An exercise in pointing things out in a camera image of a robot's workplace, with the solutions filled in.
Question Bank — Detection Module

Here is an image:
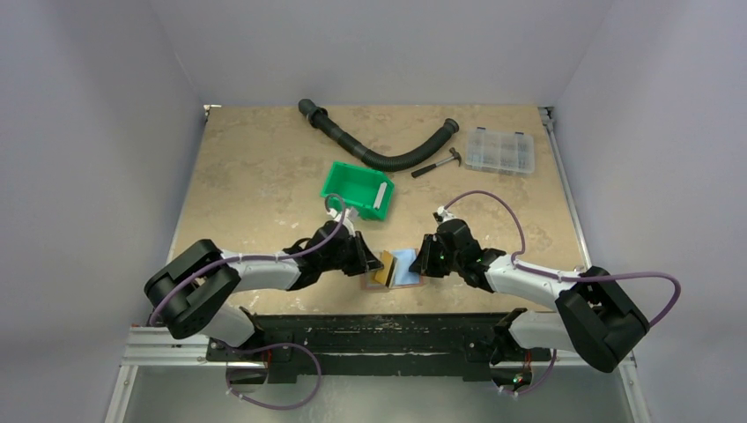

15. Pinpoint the black corrugated hose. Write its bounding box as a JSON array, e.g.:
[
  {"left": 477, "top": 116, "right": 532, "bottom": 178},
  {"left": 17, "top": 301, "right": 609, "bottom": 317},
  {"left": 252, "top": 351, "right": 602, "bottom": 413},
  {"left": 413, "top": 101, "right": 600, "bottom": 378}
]
[{"left": 297, "top": 98, "right": 461, "bottom": 174}]

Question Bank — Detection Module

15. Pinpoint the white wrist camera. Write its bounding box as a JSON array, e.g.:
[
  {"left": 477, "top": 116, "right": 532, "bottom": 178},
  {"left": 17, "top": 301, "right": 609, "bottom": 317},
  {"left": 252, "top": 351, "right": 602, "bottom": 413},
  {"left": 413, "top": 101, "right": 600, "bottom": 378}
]
[
  {"left": 433, "top": 206, "right": 455, "bottom": 225},
  {"left": 327, "top": 207, "right": 359, "bottom": 234}
]

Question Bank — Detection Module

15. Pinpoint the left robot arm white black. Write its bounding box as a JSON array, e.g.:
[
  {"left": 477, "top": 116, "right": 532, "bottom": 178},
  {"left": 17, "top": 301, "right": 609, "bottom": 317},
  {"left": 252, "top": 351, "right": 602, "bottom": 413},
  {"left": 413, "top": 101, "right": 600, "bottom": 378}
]
[{"left": 144, "top": 220, "right": 384, "bottom": 360}]

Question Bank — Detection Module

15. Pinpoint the white card in bin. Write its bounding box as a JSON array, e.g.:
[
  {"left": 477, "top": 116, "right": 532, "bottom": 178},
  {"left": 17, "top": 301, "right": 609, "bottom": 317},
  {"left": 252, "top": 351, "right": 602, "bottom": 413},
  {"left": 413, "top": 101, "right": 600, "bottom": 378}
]
[{"left": 373, "top": 182, "right": 388, "bottom": 210}]

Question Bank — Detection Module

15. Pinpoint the small black-handled hammer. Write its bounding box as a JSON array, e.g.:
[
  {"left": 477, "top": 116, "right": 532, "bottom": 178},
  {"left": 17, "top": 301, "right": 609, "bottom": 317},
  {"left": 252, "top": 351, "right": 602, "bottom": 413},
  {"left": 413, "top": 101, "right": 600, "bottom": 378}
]
[{"left": 410, "top": 147, "right": 462, "bottom": 178}]

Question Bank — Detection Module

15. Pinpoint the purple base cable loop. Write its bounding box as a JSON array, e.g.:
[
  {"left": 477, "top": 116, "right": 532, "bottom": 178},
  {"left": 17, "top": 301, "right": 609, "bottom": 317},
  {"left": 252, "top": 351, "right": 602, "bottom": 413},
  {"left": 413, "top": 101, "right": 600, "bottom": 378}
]
[{"left": 225, "top": 342, "right": 323, "bottom": 411}]

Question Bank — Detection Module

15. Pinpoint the green plastic bin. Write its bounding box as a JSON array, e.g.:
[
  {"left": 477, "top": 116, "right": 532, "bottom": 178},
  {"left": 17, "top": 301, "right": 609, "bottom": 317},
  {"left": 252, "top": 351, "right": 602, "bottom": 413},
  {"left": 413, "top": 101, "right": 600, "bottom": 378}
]
[{"left": 320, "top": 161, "right": 395, "bottom": 221}]

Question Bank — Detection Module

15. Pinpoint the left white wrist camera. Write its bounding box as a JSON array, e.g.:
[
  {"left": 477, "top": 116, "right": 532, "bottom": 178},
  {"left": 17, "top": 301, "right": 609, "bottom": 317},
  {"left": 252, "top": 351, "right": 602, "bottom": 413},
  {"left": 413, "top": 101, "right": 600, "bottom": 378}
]
[{"left": 327, "top": 207, "right": 359, "bottom": 234}]

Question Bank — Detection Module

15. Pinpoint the clear plastic organizer box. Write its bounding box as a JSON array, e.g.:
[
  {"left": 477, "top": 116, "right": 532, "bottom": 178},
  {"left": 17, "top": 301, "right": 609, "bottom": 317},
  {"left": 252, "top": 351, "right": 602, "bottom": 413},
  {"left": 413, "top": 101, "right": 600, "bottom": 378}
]
[{"left": 463, "top": 127, "right": 536, "bottom": 175}]

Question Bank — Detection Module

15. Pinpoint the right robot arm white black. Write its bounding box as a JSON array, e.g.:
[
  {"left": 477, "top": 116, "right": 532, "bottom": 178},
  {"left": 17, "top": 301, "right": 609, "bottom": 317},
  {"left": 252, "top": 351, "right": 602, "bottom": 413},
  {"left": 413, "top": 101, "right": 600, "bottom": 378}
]
[{"left": 409, "top": 219, "right": 651, "bottom": 373}]

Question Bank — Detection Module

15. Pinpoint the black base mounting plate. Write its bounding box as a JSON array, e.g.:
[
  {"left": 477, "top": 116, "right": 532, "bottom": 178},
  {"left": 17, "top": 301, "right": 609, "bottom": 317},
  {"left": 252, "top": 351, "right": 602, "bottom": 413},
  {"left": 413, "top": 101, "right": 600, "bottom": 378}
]
[{"left": 206, "top": 313, "right": 551, "bottom": 383}]

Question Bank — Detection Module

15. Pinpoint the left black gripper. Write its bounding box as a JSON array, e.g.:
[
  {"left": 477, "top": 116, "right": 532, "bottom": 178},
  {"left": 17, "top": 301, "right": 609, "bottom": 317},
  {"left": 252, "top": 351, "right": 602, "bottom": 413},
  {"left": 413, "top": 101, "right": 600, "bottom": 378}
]
[{"left": 320, "top": 230, "right": 382, "bottom": 276}]

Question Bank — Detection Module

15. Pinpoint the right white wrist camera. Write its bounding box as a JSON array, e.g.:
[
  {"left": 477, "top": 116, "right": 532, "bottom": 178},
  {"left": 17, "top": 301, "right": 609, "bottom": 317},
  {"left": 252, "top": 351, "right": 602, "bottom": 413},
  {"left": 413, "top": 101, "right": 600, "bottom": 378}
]
[{"left": 433, "top": 206, "right": 455, "bottom": 225}]

